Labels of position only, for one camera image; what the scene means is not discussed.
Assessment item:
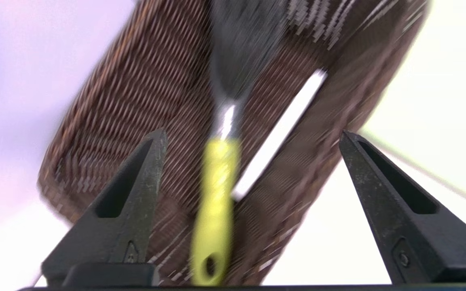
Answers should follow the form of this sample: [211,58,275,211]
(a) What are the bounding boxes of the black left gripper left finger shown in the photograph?
[41,129,168,280]

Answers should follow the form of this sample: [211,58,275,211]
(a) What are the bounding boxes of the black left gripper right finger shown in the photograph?
[339,130,466,283]

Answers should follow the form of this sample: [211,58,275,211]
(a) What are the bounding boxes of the green handled black bristle brush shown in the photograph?
[191,0,290,285]

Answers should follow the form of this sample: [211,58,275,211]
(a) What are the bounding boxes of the white marker pen black caps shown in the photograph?
[231,69,328,200]

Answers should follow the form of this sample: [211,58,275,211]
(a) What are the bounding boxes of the dark brown wicker basket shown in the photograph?
[37,0,432,287]

